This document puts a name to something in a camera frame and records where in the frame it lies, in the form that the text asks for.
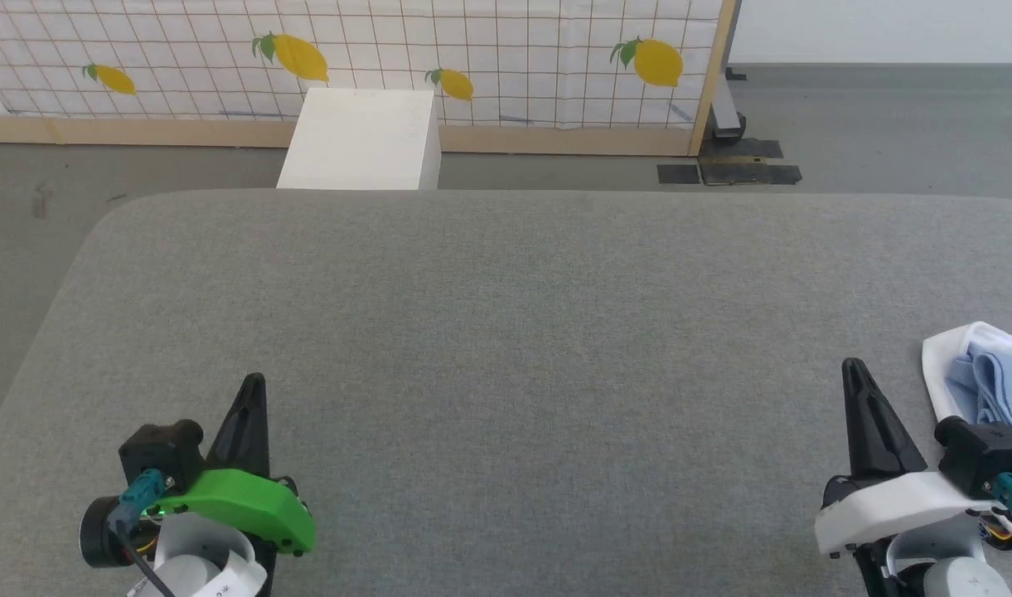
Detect white rectangular box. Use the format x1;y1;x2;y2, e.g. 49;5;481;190
275;88;443;191

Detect light blue white polo shirt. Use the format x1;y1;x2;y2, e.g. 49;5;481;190
921;321;1012;442

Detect lemon print wood-framed screen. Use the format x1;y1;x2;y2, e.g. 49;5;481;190
0;0;739;158

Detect black floor tape strip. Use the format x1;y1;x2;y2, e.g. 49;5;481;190
700;163;804;187
700;138;785;161

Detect teal left camera connector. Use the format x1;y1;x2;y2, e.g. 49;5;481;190
107;468;174;532

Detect grey metal screen foot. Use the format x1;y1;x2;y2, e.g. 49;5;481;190
710;66;748;141

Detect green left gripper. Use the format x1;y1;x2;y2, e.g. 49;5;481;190
153;372;318;556

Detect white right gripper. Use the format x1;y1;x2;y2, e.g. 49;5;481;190
813;357;1012;559

